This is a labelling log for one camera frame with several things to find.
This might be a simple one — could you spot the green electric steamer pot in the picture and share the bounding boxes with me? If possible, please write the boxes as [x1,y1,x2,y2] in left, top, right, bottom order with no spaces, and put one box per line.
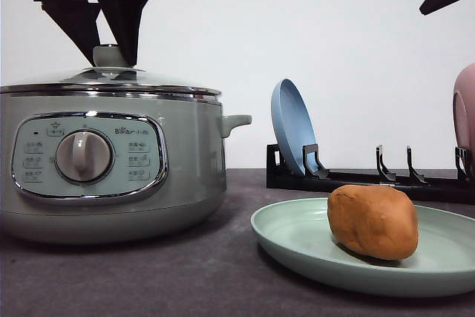
[0,94,252,245]

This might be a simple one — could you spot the green plate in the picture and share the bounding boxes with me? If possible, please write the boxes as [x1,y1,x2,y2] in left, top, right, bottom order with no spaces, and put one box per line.
[251,197,475,298]

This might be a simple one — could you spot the glass steamer lid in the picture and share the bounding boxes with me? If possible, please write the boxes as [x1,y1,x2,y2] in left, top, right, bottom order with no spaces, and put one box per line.
[0,45,221,97]

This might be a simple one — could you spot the blue plate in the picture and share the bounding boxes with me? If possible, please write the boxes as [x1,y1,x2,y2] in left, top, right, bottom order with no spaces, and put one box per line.
[271,78,317,176]

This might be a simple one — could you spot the brown potato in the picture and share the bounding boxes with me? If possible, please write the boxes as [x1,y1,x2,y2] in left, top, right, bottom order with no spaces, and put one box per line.
[327,185,419,261]

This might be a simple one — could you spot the black dish rack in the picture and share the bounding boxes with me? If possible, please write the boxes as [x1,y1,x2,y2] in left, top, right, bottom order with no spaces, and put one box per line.
[266,144,475,205]

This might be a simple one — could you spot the pink plate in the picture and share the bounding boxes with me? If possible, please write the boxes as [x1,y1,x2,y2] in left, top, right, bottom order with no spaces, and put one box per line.
[453,63,475,177]

